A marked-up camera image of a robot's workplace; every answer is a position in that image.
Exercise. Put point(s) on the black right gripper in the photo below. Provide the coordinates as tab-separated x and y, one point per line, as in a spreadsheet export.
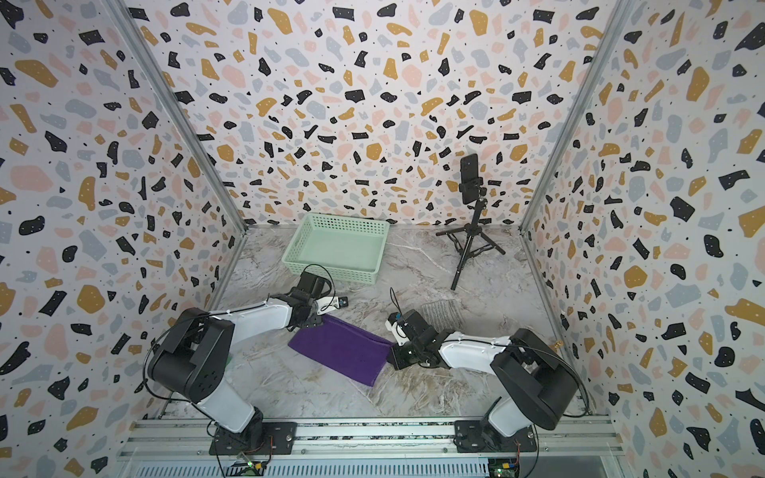
393	358

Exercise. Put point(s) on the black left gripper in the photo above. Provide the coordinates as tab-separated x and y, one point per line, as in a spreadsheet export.
315	321

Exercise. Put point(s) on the grey striped dishcloth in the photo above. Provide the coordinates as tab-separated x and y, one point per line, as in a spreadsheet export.
443	315

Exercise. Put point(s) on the purple cloth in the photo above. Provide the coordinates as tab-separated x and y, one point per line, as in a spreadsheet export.
347	349

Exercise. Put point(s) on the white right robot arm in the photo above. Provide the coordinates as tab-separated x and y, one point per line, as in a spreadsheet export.
538	383

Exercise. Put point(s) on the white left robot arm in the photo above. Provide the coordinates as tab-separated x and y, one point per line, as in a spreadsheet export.
190	359

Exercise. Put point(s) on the mint green plastic basket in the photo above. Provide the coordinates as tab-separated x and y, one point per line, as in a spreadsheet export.
347	249

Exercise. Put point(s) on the black tripod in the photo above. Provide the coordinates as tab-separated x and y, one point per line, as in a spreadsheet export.
470	241

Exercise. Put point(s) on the right circuit board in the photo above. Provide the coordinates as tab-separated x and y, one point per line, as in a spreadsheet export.
503	468

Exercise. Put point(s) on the circuit board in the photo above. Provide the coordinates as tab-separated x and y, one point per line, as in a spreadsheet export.
244	467
503	468

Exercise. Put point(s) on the left circuit board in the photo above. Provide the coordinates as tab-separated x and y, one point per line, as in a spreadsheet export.
244	467

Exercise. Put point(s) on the black smartphone on tripod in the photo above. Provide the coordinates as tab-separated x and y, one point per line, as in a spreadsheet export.
470	180

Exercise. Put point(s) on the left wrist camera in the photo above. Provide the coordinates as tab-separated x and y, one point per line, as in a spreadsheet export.
331	304

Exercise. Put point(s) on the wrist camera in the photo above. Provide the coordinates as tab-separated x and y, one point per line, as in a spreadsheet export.
395	329
331	304

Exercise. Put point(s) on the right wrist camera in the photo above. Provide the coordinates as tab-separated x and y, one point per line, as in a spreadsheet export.
395	329

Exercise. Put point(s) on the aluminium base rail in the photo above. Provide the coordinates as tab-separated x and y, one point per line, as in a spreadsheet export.
375	447

